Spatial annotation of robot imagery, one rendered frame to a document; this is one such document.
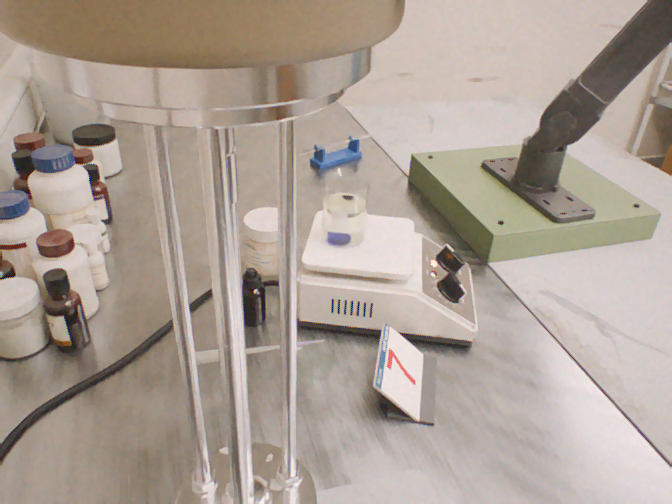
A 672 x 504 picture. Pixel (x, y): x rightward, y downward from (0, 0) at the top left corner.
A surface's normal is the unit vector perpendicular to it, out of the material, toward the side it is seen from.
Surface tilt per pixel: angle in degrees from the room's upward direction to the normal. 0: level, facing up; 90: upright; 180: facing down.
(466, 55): 90
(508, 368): 0
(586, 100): 91
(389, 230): 0
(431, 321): 90
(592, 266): 0
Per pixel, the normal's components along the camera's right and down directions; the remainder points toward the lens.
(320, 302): -0.14, 0.53
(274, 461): 0.04, -0.84
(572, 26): 0.28, 0.53
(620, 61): -0.53, 0.40
